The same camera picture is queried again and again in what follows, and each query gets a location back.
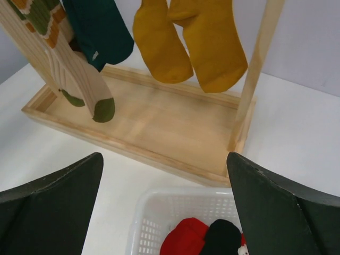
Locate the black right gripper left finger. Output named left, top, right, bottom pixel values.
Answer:
left=1, top=152, right=103, bottom=254

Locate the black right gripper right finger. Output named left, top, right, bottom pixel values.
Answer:
left=226, top=152, right=339, bottom=254

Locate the black sock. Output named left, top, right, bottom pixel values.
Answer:
left=200, top=219, right=242, bottom=255

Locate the dark teal sock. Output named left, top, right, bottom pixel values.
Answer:
left=63, top=0, right=134, bottom=72

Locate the red christmas sock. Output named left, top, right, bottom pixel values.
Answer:
left=159, top=218, right=249, bottom=255

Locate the white plastic basket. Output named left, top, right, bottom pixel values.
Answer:
left=125, top=186, right=241, bottom=254

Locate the wooden hanging rack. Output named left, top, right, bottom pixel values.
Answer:
left=0, top=0, right=285, bottom=186

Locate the mustard yellow sock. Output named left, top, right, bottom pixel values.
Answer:
left=168, top=0, right=248, bottom=93
left=132, top=0, right=194, bottom=84

